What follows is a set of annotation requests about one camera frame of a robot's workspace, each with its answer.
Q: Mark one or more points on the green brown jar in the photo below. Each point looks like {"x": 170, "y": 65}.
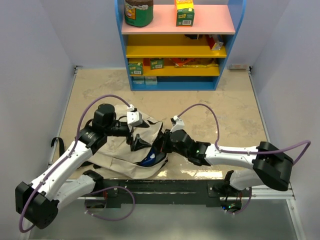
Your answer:
{"x": 138, "y": 13}

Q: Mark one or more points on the light blue box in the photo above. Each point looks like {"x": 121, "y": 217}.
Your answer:
{"x": 151, "y": 80}
{"x": 138, "y": 80}

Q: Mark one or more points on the beige canvas backpack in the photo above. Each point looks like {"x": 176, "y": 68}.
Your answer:
{"x": 116, "y": 157}

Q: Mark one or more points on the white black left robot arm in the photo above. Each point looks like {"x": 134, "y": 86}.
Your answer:
{"x": 40, "y": 200}

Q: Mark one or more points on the green yellow carton top shelf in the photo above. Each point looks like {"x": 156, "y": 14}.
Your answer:
{"x": 185, "y": 13}

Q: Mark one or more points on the green box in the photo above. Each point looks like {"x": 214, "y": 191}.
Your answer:
{"x": 135, "y": 68}
{"x": 156, "y": 63}

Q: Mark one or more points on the small white pink eraser box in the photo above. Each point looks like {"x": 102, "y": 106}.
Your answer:
{"x": 233, "y": 67}

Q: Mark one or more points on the green box lower middle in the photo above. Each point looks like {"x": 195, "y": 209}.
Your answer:
{"x": 156, "y": 63}

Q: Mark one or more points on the light blue box right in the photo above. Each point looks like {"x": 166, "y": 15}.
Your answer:
{"x": 151, "y": 80}

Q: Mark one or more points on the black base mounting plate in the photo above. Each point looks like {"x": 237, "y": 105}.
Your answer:
{"x": 168, "y": 192}

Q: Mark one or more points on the red white box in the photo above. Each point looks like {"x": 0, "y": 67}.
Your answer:
{"x": 215, "y": 41}

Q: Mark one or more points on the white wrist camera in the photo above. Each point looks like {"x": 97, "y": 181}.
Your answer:
{"x": 177, "y": 124}
{"x": 134, "y": 117}

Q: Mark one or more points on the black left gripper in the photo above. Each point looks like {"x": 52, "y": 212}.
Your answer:
{"x": 139, "y": 143}

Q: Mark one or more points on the orange yellow snack packets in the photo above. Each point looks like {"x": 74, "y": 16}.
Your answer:
{"x": 194, "y": 62}

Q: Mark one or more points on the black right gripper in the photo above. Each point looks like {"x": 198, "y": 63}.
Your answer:
{"x": 162, "y": 144}

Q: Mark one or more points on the blue colourful shelf unit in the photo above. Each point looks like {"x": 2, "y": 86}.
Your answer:
{"x": 163, "y": 39}

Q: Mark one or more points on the green box lower left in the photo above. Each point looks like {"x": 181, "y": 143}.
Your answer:
{"x": 135, "y": 68}

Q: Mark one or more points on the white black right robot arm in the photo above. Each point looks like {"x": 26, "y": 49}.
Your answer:
{"x": 260, "y": 165}

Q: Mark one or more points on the light blue box left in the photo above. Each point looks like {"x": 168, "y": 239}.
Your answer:
{"x": 138, "y": 80}

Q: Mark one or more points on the aluminium frame rail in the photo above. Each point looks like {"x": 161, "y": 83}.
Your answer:
{"x": 145, "y": 147}

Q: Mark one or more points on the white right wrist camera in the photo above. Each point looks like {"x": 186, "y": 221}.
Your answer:
{"x": 177, "y": 124}

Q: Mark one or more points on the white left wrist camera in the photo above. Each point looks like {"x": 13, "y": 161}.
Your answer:
{"x": 134, "y": 117}

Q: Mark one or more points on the blue pencil case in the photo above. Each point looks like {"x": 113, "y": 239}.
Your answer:
{"x": 153, "y": 157}

